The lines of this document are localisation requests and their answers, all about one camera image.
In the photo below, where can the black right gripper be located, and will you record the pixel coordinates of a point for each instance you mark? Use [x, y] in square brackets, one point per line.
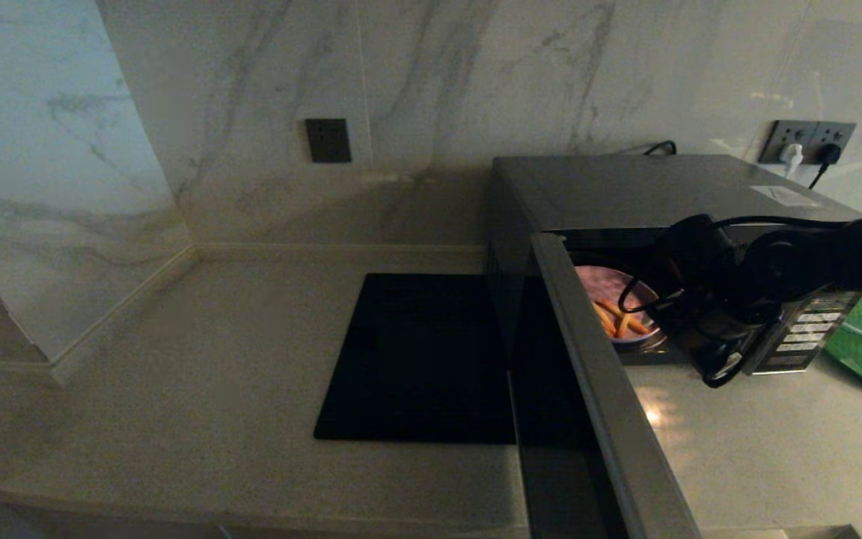
[708, 299]

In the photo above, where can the purple plate with fries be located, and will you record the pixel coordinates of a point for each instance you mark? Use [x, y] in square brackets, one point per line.
[601, 284]

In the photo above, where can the dark glass microwave door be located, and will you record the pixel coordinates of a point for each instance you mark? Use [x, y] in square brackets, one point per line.
[595, 389]

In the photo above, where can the silver Panasonic microwave oven body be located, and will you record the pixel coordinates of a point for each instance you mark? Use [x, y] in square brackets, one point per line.
[610, 191]

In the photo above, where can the orange french fry stick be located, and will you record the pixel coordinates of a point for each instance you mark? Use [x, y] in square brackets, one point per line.
[603, 320]
[637, 327]
[623, 326]

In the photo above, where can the white power plug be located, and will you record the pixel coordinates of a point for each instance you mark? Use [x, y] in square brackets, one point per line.
[792, 156]

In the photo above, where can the black glass induction cooktop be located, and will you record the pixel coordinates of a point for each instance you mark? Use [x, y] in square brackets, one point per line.
[401, 359]

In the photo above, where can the dark single wall socket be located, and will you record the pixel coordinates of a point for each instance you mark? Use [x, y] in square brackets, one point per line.
[328, 141]

